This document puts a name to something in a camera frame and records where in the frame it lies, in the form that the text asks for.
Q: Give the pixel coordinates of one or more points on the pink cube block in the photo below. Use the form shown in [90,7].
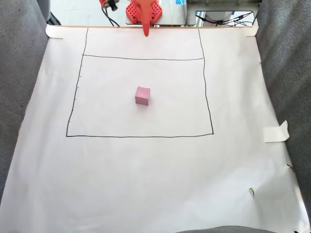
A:
[142,95]

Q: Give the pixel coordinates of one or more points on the white tape piece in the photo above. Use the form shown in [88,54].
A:
[251,30]
[274,134]
[54,32]

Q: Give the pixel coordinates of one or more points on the dark grey cylinder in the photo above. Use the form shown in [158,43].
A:
[45,9]

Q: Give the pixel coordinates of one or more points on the grey cloth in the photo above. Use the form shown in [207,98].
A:
[19,85]

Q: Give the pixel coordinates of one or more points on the white paper sheet with lines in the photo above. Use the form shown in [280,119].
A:
[145,170]

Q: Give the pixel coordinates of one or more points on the small brown scrap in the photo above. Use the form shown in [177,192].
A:
[290,168]

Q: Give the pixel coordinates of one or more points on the orange bracket with small camera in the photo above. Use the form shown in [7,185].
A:
[109,3]

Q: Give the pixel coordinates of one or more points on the metal frame with window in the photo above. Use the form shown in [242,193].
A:
[218,5]

